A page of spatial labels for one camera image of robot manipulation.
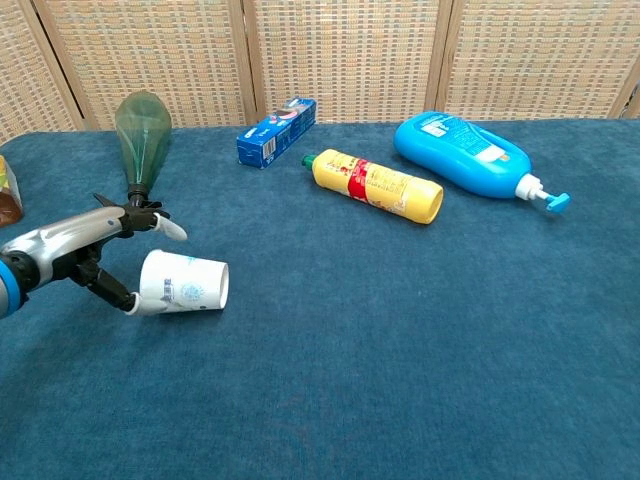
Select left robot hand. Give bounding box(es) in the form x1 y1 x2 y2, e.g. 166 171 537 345
0 199 189 317

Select white printed paper cup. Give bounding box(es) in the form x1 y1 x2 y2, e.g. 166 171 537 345
127 249 230 317

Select brown and yellow carton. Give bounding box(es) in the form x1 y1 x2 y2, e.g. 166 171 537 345
0 154 25 229

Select green spray bottle black trigger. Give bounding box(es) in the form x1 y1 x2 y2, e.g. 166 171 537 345
92 91 174 221

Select blue cookie box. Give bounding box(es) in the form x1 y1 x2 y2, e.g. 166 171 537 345
236 97 318 170

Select blue table cloth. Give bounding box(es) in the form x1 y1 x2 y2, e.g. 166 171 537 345
0 118 640 480

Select yellow bottle green cap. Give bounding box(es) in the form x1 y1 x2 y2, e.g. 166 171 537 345
301 148 445 225

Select woven folding screen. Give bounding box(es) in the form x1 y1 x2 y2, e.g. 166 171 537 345
0 0 640 146

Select blue pump detergent bottle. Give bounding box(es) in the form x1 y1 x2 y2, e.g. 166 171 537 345
392 110 572 213

